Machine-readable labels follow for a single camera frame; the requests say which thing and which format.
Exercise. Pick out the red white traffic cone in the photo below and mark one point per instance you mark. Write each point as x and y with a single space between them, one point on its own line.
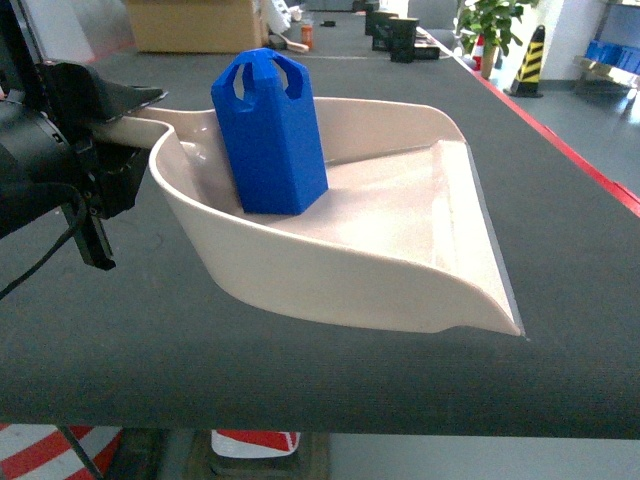
477 53

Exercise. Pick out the cardboard box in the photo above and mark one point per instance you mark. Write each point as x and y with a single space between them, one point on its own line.
218 27

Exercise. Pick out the orange can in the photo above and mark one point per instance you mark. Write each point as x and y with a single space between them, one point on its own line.
307 35

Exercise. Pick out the red table frame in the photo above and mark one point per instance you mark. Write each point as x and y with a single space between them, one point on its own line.
527 170

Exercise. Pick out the steel shelf rack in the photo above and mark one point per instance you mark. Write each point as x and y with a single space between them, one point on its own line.
617 23

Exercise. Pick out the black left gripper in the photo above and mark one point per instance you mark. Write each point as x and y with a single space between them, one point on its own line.
51 155

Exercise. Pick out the blue bin on rack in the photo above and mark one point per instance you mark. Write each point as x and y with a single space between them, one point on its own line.
624 57

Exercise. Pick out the blue plastic part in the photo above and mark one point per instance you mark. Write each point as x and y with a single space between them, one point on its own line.
265 109

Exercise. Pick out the yellow black traffic cone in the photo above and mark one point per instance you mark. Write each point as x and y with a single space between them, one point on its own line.
527 78

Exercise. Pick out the potted green plant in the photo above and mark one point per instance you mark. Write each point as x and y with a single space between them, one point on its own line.
493 20

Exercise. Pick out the beige plastic dustpan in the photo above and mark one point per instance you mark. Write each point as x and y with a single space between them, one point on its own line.
402 239

